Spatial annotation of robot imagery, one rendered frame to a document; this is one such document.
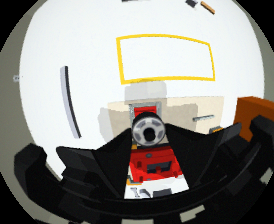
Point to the yellow rectangular outline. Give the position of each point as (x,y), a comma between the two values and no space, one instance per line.
(155,78)

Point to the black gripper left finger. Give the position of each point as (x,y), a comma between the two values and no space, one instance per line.
(111,161)

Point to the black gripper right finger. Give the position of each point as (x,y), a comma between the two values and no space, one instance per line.
(194,150)

